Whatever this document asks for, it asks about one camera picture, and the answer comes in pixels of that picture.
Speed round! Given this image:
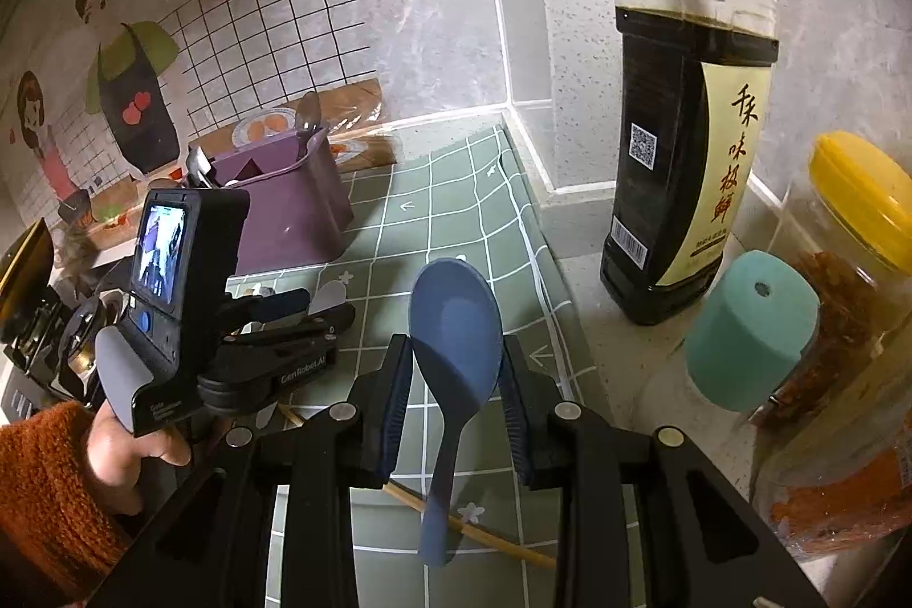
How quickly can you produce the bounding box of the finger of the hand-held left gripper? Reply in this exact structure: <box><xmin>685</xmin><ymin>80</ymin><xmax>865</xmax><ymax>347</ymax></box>
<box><xmin>224</xmin><ymin>287</ymin><xmax>312</xmax><ymax>333</ymax></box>
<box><xmin>231</xmin><ymin>301</ymin><xmax>357</xmax><ymax>361</ymax></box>

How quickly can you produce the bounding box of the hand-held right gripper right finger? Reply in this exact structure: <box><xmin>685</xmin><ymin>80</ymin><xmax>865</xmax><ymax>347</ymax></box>
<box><xmin>499</xmin><ymin>333</ymin><xmax>831</xmax><ymax>608</ymax></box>

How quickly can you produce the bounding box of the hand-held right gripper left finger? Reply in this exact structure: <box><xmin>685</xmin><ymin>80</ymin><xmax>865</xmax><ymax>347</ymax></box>
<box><xmin>85</xmin><ymin>333</ymin><xmax>416</xmax><ymax>608</ymax></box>

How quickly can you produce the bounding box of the purple utensil box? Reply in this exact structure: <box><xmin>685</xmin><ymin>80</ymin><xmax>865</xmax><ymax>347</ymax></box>
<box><xmin>210</xmin><ymin>125</ymin><xmax>356</xmax><ymax>279</ymax></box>

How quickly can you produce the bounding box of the blue spoon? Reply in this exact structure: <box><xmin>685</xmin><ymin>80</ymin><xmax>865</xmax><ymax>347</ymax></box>
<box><xmin>408</xmin><ymin>258</ymin><xmax>504</xmax><ymax>568</ymax></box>

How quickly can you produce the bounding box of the steel spoon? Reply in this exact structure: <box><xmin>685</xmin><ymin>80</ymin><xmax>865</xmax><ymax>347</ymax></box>
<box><xmin>184</xmin><ymin>146</ymin><xmax>218</xmax><ymax>189</ymax></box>

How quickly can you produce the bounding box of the dark brown spoon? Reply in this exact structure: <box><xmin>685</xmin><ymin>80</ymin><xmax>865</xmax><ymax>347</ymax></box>
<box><xmin>295</xmin><ymin>91</ymin><xmax>324</xmax><ymax>143</ymax></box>

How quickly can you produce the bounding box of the person's left forearm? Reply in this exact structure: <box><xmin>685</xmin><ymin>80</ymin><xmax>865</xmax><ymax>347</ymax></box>
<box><xmin>0</xmin><ymin>400</ymin><xmax>138</xmax><ymax>608</ymax></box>

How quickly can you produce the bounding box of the person's left hand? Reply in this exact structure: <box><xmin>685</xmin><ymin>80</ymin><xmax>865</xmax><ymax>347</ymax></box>
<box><xmin>85</xmin><ymin>405</ymin><xmax>195</xmax><ymax>518</ymax></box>

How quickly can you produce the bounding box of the black wok with lid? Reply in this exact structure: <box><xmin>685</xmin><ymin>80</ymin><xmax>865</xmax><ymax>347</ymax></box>
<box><xmin>0</xmin><ymin>218</ymin><xmax>58</xmax><ymax>347</ymax></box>

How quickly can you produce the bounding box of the green grid table mat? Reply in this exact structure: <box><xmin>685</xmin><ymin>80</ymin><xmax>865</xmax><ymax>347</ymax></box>
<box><xmin>235</xmin><ymin>124</ymin><xmax>594</xmax><ymax>608</ymax></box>

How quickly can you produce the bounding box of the black gas stove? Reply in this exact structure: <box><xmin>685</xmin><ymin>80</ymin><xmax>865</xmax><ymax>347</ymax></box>
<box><xmin>0</xmin><ymin>273</ymin><xmax>131</xmax><ymax>425</ymax></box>

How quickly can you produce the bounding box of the shaker with teal cap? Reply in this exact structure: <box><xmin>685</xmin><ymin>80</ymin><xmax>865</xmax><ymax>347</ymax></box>
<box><xmin>685</xmin><ymin>250</ymin><xmax>821</xmax><ymax>414</ymax></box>

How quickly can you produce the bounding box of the dark soy sauce bottle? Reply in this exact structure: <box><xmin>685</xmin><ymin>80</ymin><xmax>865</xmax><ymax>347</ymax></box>
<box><xmin>600</xmin><ymin>0</ymin><xmax>780</xmax><ymax>328</ymax></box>

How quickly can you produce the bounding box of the clear bag of red chili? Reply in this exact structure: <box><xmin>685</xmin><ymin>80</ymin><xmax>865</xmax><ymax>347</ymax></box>
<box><xmin>748</xmin><ymin>323</ymin><xmax>912</xmax><ymax>561</ymax></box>

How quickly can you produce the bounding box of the yellow-lidded chili jar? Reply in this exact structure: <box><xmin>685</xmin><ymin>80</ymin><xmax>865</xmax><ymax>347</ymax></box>
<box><xmin>754</xmin><ymin>132</ymin><xmax>912</xmax><ymax>432</ymax></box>

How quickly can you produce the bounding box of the cartoon couple wall poster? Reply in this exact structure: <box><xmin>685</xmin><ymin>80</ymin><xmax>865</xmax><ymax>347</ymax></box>
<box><xmin>0</xmin><ymin>0</ymin><xmax>401</xmax><ymax>267</ymax></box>

